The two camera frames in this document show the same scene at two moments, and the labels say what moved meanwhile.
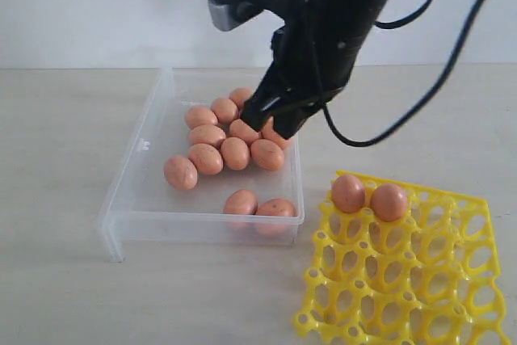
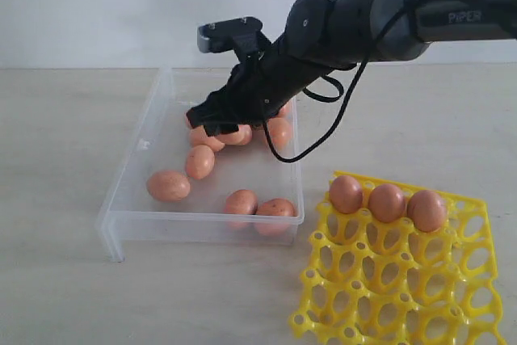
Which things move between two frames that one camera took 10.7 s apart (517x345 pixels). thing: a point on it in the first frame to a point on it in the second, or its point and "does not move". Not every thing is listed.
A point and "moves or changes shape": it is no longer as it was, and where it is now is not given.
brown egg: [241, 202] does not move
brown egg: [388, 202] does not move
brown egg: [180, 173] to [168, 186]
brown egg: [275, 217] does not move
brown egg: [348, 193] does not move
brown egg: [270, 133] does not move
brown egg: [235, 153] to [427, 210]
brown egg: [206, 159] moves or changes shape
